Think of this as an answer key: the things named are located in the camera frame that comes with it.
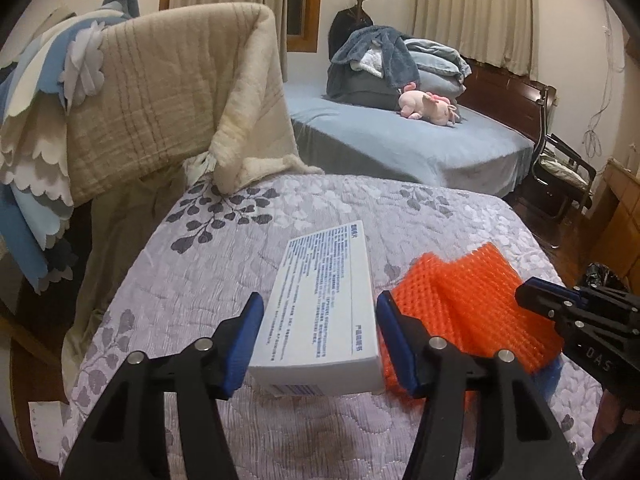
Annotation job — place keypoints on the wooden furniture frame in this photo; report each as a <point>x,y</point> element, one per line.
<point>25,325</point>

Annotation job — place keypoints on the blue white scalloped cloths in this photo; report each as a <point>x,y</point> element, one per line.
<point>35,160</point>

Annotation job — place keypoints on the dark wooden headboard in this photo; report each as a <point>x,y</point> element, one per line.
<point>505,100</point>

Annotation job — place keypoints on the pink plush toy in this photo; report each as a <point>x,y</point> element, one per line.
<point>427,107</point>

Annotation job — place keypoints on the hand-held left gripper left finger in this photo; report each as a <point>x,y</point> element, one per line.
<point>242,345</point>

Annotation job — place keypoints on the small blue object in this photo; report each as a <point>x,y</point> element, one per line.
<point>547,384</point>

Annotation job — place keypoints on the black metal chair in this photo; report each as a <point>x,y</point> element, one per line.
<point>560,180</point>

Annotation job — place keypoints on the blue-grey cloth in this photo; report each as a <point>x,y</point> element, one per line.
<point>122,0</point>

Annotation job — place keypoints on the bed with blue sheet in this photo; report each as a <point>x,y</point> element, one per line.
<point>400,145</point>

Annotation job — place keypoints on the bin with black bag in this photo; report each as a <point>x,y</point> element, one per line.
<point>602,275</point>

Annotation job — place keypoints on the wooden framed window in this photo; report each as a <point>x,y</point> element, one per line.
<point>302,15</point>

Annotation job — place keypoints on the purple floral quilt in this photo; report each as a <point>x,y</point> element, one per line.
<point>225,240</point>

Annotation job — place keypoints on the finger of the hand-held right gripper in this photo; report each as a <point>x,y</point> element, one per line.
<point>550,284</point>
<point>537,300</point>

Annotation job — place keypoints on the white paper sheet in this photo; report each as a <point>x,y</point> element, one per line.
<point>47,430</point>

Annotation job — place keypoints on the white printed box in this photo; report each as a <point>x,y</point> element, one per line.
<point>320,300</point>

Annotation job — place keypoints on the olive hanging cloth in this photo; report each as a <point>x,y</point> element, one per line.
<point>115,260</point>

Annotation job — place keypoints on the stack of folded blue bedding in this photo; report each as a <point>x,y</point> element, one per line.
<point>440,67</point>

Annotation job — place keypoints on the orange foam net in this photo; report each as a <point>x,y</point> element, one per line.
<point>465,285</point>

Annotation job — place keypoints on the wooden dresser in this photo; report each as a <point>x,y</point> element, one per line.
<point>620,210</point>

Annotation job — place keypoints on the blue-grey fleece robe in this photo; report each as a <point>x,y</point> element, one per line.
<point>385,50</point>

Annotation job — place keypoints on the wooden coat rack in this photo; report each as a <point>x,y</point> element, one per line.
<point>361,2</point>

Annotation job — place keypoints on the pale chair cushion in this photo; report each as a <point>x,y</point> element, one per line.
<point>565,170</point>

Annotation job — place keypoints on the beige quilted blanket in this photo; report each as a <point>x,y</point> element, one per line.
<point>175,95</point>

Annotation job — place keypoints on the dark hanging coat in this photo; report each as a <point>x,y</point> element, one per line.
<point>347,30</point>

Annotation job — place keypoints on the person's right hand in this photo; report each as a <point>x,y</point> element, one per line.
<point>607,417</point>

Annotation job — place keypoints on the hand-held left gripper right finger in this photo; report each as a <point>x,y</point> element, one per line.
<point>397,345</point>

